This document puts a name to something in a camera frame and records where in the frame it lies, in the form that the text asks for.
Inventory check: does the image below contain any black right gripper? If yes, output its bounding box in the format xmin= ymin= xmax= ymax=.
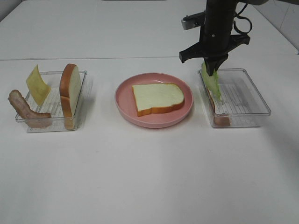
xmin=179 ymin=22 xmax=250 ymax=76

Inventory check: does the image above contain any green lettuce leaf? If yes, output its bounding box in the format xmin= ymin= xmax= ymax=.
xmin=201 ymin=62 xmax=221 ymax=100

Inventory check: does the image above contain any red ham slice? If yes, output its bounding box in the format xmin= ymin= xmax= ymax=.
xmin=206 ymin=87 xmax=230 ymax=127

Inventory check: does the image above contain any bread slice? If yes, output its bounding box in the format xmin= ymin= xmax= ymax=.
xmin=132 ymin=83 xmax=185 ymax=117
xmin=59 ymin=63 xmax=81 ymax=130

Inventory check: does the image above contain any wavy bacon strip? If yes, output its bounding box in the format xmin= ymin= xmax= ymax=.
xmin=8 ymin=90 xmax=52 ymax=128

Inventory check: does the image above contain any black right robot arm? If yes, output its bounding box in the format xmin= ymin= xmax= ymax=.
xmin=179 ymin=0 xmax=250 ymax=76

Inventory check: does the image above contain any right clear plastic container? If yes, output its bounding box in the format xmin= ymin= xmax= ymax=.
xmin=198 ymin=68 xmax=271 ymax=128

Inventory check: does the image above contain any clear plastic container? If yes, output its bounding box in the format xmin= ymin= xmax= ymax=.
xmin=198 ymin=68 xmax=271 ymax=128
xmin=15 ymin=70 xmax=92 ymax=133

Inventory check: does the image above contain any pink round plate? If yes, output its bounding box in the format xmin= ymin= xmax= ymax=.
xmin=115 ymin=73 xmax=193 ymax=128

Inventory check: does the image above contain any left clear plastic container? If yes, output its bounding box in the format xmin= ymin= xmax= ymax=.
xmin=15 ymin=70 xmax=92 ymax=133

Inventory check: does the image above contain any yellow cheese slice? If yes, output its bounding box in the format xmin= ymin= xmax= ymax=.
xmin=26 ymin=65 xmax=51 ymax=106

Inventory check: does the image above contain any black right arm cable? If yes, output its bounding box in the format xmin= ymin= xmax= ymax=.
xmin=231 ymin=0 xmax=253 ymax=35

